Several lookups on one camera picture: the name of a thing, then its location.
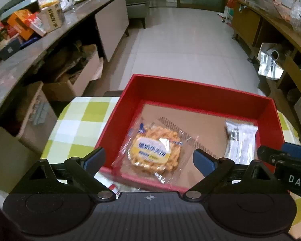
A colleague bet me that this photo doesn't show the white pink snack packet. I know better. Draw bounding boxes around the white pink snack packet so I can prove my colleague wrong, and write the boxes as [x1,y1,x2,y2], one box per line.
[224,121,258,165]

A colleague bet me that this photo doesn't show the clear waffle cookie packet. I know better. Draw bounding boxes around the clear waffle cookie packet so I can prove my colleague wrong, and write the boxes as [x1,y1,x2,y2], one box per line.
[112,115,197,184]

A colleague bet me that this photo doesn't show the red yellow snack bag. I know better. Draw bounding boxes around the red yellow snack bag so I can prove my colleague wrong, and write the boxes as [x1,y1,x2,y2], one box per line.
[108,183,121,198]

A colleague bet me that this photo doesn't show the green checkered tablecloth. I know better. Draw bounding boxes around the green checkered tablecloth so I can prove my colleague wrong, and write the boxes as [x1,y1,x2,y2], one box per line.
[41,97,301,238]

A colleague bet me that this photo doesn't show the red cardboard box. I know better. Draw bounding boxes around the red cardboard box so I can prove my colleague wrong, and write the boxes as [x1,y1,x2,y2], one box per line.
[97,75,284,192]

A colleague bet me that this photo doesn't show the open cardboard box under counter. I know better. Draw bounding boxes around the open cardboard box under counter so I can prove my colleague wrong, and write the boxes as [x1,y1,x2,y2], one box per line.
[42,44,102,102]

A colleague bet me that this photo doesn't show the silver foil bag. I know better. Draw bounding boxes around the silver foil bag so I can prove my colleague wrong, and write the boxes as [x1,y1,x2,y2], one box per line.
[257,42,284,80]

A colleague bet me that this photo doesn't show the wooden shelf unit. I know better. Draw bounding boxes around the wooden shelf unit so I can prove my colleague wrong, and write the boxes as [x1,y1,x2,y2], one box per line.
[232,0,301,140]

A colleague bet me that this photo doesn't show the white carton box on counter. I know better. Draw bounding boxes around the white carton box on counter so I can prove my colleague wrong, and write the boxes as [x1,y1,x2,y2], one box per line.
[40,3,65,33]

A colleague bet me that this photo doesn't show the long grey counter table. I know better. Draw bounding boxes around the long grey counter table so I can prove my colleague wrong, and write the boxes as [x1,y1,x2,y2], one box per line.
[0,0,130,126]

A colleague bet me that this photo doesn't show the orange box on counter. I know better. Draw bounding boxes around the orange box on counter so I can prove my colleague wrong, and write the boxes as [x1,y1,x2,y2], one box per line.
[7,9,34,41]

